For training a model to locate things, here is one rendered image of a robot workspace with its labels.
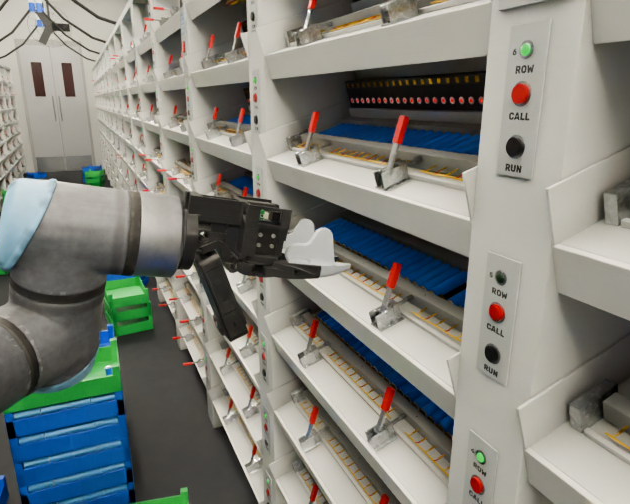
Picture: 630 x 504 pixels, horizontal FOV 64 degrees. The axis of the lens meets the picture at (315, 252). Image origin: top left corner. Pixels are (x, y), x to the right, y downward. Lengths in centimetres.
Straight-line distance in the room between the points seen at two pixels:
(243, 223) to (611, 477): 41
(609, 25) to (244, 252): 38
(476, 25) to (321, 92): 60
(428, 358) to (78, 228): 42
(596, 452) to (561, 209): 22
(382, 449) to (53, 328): 49
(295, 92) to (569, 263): 73
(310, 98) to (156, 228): 61
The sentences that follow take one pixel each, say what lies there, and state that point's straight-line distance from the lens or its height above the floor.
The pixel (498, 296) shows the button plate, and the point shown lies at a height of 103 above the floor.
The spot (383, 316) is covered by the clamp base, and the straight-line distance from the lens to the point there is 71.
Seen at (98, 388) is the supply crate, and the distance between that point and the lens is 161.
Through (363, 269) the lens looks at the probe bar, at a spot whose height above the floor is 94.
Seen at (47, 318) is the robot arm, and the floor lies 100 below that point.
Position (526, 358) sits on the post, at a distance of 50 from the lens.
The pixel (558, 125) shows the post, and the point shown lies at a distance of 44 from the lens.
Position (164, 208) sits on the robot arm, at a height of 110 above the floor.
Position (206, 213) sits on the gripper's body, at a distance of 56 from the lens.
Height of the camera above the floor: 121
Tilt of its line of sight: 17 degrees down
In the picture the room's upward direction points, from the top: straight up
